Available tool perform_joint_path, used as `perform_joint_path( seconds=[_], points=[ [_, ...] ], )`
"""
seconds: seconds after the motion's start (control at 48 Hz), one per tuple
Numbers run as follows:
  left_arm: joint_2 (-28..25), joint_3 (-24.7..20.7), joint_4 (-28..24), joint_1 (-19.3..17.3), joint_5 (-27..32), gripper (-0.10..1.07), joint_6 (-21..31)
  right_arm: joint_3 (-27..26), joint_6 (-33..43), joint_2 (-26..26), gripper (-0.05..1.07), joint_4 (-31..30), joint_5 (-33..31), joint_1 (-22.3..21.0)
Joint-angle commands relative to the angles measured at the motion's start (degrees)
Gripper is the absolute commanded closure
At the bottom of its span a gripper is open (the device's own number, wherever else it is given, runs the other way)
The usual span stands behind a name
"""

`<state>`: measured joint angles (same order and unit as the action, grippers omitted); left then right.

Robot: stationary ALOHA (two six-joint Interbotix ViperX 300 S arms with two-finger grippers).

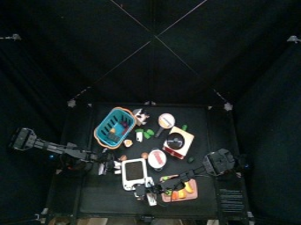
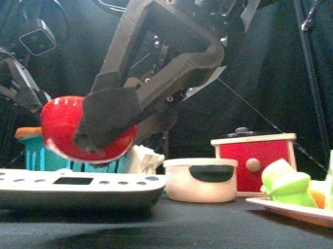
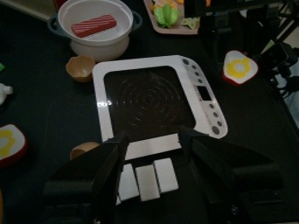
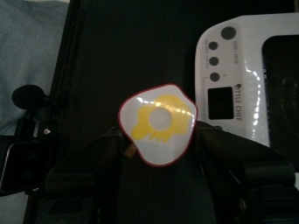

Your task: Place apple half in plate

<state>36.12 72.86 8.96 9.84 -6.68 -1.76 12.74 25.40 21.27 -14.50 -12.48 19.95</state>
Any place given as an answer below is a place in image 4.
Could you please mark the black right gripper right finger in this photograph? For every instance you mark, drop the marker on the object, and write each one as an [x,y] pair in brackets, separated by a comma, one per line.
[249,175]

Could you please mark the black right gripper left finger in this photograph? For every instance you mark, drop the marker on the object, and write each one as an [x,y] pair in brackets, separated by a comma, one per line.
[83,172]

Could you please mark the toy fried egg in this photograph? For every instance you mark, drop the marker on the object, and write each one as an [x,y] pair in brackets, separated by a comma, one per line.
[158,125]

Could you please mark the white toy microwave oven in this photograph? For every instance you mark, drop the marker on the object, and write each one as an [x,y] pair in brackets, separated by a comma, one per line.
[238,78]

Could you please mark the black clamp mount with knob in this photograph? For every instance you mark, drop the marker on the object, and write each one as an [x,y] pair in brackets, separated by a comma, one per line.
[26,140]

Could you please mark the black table edge frame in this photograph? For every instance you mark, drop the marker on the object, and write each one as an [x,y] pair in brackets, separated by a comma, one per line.
[66,58]

